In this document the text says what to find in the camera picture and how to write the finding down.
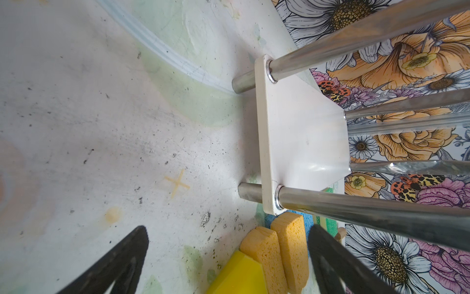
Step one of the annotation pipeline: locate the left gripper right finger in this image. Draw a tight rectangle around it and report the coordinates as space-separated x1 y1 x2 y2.
307 225 396 294

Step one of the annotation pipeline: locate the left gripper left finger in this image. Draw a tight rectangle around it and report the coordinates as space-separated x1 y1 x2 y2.
60 225 149 294

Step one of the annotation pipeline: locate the yellow sponge front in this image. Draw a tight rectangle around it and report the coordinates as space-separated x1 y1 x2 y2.
206 251 268 294

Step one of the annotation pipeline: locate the white two-tier shelf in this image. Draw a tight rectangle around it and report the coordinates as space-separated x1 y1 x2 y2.
232 1 470 251

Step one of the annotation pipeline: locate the green sponge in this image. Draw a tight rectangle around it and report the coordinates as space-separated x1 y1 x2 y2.
315 187 340 238

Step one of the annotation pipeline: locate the blue sponge under orange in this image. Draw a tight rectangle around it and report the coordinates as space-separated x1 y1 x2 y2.
264 210 315 237

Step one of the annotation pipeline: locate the orange sponge right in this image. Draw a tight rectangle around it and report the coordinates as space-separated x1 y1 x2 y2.
270 212 309 294

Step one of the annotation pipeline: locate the orange sponge left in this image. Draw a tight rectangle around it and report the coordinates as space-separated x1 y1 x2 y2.
239 227 288 294

